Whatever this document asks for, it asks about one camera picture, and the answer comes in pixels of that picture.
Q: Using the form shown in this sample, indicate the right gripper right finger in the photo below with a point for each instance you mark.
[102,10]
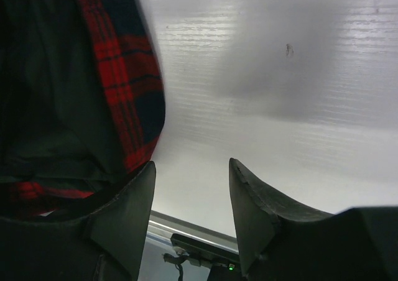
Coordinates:
[280,238]

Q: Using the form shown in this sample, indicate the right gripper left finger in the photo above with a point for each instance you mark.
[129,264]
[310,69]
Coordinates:
[100,237]

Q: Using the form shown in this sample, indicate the red navy plaid skirt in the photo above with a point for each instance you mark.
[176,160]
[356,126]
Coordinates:
[82,100]

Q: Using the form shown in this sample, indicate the aluminium front rail frame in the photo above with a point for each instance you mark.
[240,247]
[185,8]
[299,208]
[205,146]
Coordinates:
[161,227]

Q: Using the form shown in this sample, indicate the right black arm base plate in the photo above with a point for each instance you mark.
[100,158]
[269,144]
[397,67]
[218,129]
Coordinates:
[223,265]

